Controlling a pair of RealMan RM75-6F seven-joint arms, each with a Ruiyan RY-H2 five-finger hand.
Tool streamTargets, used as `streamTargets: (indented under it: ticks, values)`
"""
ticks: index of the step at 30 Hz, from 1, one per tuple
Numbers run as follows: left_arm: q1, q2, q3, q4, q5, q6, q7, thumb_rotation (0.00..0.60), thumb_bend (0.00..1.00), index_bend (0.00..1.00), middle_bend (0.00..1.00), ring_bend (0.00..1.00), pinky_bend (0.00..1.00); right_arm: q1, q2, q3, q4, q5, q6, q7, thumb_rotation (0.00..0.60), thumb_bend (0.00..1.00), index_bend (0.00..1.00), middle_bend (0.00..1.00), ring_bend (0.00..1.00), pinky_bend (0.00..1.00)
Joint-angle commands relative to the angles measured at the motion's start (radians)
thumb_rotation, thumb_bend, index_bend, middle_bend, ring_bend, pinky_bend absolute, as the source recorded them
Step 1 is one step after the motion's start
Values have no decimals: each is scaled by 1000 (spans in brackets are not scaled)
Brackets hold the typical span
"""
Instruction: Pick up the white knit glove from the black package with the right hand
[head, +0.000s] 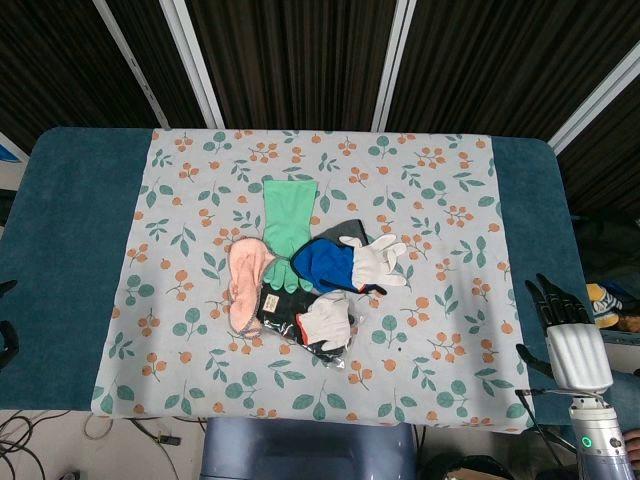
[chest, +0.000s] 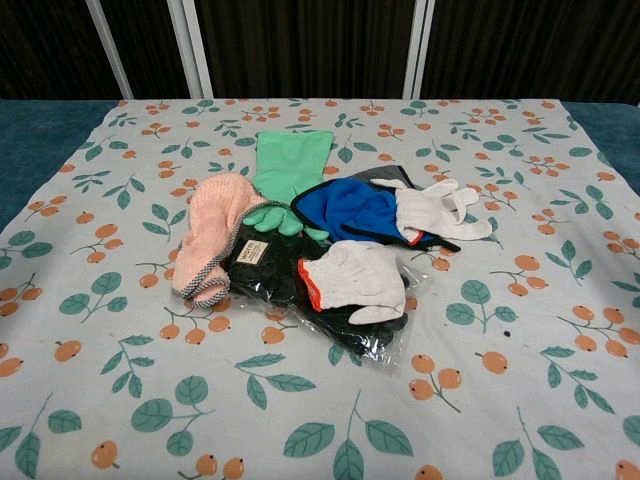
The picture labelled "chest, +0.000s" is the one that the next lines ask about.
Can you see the grey cloth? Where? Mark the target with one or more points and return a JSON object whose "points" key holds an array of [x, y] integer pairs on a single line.
{"points": [[385, 172]]}

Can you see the blue cloth with black trim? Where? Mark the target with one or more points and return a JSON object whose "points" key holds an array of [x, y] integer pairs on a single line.
{"points": [[350, 210]]}

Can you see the green rubber glove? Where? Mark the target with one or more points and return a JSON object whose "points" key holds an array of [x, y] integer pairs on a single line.
{"points": [[287, 160]]}

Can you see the black gloves in plastic bag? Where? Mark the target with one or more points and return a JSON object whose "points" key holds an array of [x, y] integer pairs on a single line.
{"points": [[270, 280]]}

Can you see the pink knitted cloth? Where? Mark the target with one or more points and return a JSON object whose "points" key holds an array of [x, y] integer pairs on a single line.
{"points": [[210, 225]]}

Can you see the white glove with red trim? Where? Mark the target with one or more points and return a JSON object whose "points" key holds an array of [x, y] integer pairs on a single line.
{"points": [[430, 212]]}

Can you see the white glove with orange cuff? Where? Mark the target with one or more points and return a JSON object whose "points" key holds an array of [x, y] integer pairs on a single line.
{"points": [[360, 275]]}

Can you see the floral leaf and berry tablecloth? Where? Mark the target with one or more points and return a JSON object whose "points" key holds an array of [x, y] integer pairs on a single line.
{"points": [[150, 380]]}

